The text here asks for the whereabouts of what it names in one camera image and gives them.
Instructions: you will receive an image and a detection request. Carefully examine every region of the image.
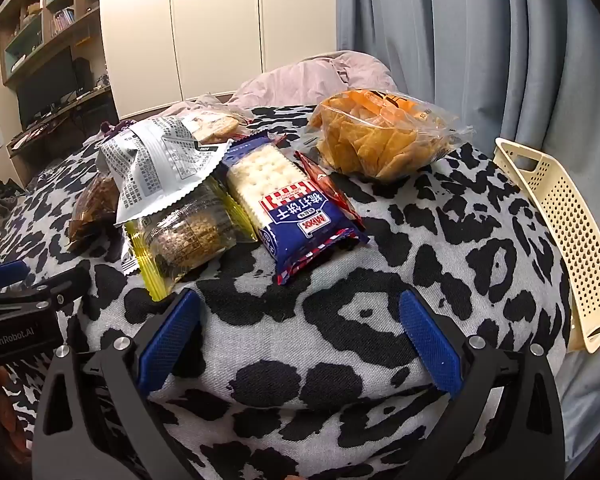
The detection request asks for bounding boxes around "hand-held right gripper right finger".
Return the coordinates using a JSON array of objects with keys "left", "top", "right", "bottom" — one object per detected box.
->
[{"left": 399, "top": 290, "right": 566, "bottom": 480}]

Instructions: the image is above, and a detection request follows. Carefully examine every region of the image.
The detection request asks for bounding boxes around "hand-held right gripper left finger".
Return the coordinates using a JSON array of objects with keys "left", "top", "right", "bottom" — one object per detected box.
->
[{"left": 32, "top": 287, "right": 203, "bottom": 480}]

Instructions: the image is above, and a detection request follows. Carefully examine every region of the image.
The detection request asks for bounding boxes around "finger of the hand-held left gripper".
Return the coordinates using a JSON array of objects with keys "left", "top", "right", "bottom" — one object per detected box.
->
[
  {"left": 0, "top": 260, "right": 31, "bottom": 292},
  {"left": 0, "top": 266, "right": 92, "bottom": 321}
]

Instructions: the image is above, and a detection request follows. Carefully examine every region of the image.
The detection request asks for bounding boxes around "yellow-edged clear cake packet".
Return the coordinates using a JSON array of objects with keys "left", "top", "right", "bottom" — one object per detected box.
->
[{"left": 122, "top": 180, "right": 258, "bottom": 303}]

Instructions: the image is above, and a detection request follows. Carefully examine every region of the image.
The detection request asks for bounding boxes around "large silver snack packet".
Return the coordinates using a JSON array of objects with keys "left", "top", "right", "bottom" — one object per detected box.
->
[{"left": 96, "top": 115, "right": 231, "bottom": 226}]

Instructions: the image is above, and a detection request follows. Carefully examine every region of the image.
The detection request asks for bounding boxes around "blue soda cracker packet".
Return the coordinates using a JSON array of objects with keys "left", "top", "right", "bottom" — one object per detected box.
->
[{"left": 220, "top": 132, "right": 371, "bottom": 286}]

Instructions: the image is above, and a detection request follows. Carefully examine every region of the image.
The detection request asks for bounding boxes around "cream perforated plastic basket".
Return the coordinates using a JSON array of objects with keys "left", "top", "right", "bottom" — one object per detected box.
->
[{"left": 494, "top": 137, "right": 600, "bottom": 353}]

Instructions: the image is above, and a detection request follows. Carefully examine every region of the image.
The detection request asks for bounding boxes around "clear bag of orange chips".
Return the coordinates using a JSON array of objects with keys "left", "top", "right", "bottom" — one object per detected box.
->
[{"left": 305, "top": 89, "right": 476, "bottom": 183}]

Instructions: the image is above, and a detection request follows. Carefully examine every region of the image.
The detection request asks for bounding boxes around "person's left hand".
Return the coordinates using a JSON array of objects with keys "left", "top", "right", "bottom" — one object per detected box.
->
[{"left": 0, "top": 366, "right": 33, "bottom": 461}]

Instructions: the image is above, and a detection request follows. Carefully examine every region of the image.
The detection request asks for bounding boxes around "dark cloth pile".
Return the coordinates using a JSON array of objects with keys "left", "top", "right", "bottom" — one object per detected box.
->
[{"left": 0, "top": 180, "right": 26, "bottom": 261}]

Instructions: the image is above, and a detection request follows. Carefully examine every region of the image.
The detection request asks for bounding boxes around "small silver snack packet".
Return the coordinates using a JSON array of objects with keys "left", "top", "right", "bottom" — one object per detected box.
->
[{"left": 119, "top": 230, "right": 141, "bottom": 276}]

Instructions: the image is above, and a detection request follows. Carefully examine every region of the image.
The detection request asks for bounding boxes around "brown snack packet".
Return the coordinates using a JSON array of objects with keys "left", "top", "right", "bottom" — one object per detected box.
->
[{"left": 66, "top": 172, "right": 123, "bottom": 253}]

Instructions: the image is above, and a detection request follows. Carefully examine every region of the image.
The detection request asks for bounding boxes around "black and white printed blanket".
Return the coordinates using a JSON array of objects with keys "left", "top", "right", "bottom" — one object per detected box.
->
[{"left": 0, "top": 105, "right": 576, "bottom": 480}]

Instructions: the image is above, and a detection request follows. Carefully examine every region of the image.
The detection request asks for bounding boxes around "wooden desk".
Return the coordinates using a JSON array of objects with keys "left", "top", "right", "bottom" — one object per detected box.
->
[{"left": 5, "top": 85, "right": 118, "bottom": 186}]

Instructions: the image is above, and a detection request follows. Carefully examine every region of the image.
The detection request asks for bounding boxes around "purple and white packet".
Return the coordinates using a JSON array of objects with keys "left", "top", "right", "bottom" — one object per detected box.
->
[{"left": 99, "top": 119, "right": 136, "bottom": 138}]

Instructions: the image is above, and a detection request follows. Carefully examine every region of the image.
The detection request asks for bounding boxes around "small red snack packet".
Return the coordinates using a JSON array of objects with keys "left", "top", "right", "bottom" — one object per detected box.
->
[{"left": 294, "top": 151, "right": 353, "bottom": 211}]

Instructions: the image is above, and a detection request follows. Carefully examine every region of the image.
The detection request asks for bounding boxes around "black monitor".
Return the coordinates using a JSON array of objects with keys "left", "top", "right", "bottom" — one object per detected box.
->
[{"left": 15, "top": 46, "right": 78, "bottom": 128}]

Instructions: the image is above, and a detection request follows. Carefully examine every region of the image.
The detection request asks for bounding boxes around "clear biscuit packet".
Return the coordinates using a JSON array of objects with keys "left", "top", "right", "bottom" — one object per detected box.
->
[{"left": 180, "top": 102, "right": 253, "bottom": 143}]

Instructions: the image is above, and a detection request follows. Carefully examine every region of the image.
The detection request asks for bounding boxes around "black speaker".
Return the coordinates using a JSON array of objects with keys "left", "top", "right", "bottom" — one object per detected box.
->
[{"left": 72, "top": 57, "right": 95, "bottom": 96}]

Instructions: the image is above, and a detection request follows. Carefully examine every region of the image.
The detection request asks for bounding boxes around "wooden bookshelf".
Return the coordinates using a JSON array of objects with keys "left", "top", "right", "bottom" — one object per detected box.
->
[{"left": 0, "top": 0, "right": 103, "bottom": 86}]

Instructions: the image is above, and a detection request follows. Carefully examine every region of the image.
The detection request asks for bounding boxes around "pink duvet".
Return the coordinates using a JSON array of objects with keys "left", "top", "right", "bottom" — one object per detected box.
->
[{"left": 165, "top": 50, "right": 398, "bottom": 116}]

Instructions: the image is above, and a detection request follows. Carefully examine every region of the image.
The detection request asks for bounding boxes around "white wardrobe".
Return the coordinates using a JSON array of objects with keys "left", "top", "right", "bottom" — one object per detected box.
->
[{"left": 99, "top": 0, "right": 338, "bottom": 121}]

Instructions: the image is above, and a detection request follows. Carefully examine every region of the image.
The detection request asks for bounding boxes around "blue-grey curtain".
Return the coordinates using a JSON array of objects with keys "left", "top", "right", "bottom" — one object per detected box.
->
[{"left": 336, "top": 0, "right": 600, "bottom": 461}]

